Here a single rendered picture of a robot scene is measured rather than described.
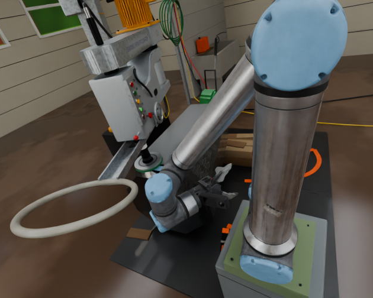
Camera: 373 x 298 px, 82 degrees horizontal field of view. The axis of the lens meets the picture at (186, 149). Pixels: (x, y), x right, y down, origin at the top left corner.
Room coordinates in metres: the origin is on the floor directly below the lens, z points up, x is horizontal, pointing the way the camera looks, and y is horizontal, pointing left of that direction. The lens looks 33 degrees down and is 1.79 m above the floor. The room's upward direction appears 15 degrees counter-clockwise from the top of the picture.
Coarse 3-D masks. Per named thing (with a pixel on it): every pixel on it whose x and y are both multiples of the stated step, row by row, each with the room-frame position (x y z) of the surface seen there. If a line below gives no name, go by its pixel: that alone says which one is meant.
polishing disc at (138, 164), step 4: (152, 152) 1.44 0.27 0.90; (156, 152) 1.42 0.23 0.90; (140, 156) 1.42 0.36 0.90; (152, 156) 1.38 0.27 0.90; (156, 156) 1.36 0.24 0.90; (160, 156) 1.35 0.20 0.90; (136, 160) 1.38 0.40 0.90; (140, 160) 1.37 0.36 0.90; (156, 160) 1.31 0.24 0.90; (160, 160) 1.30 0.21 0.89; (136, 164) 1.33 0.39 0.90; (140, 164) 1.31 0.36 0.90; (144, 164) 1.30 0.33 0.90; (148, 164) 1.29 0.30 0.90; (152, 164) 1.27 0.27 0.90; (156, 164) 1.26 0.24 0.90; (136, 168) 1.28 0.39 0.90; (140, 168) 1.27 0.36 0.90; (144, 168) 1.25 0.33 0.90; (148, 168) 1.24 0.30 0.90; (152, 168) 1.24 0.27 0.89
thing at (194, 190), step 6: (204, 180) 0.66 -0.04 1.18; (210, 180) 0.65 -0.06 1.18; (198, 186) 0.64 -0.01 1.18; (204, 186) 0.61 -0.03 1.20; (210, 186) 0.59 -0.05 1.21; (216, 186) 0.60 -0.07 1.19; (192, 192) 0.59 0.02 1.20; (198, 192) 0.61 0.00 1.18; (210, 192) 0.58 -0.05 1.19; (216, 192) 0.59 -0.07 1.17; (222, 192) 0.60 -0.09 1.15; (198, 198) 0.56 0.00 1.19; (198, 204) 0.55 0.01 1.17
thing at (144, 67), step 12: (156, 48) 1.96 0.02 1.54; (132, 60) 1.79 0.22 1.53; (144, 60) 1.73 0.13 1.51; (156, 60) 1.84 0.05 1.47; (144, 72) 1.65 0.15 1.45; (144, 84) 1.51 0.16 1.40; (156, 84) 1.69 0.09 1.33; (168, 84) 1.97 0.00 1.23; (156, 96) 1.61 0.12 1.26; (156, 108) 1.54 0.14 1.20
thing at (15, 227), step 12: (96, 180) 0.93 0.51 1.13; (108, 180) 0.91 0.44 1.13; (120, 180) 0.88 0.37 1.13; (60, 192) 0.86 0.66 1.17; (132, 192) 0.69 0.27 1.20; (36, 204) 0.76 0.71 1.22; (120, 204) 0.60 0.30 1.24; (24, 216) 0.67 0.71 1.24; (96, 216) 0.53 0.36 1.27; (108, 216) 0.55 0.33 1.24; (12, 228) 0.56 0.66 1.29; (24, 228) 0.54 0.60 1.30; (48, 228) 0.51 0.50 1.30; (60, 228) 0.50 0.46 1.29; (72, 228) 0.50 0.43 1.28
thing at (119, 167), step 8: (152, 128) 1.45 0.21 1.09; (128, 144) 1.29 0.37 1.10; (120, 152) 1.18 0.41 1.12; (128, 152) 1.20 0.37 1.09; (136, 152) 1.14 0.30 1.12; (112, 160) 1.08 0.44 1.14; (120, 160) 1.13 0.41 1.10; (128, 160) 1.03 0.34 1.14; (112, 168) 1.05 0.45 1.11; (120, 168) 1.04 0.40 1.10; (128, 168) 1.00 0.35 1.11; (104, 176) 0.96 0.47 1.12; (112, 176) 0.98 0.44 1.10; (120, 176) 0.91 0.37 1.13; (112, 184) 0.91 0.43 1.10
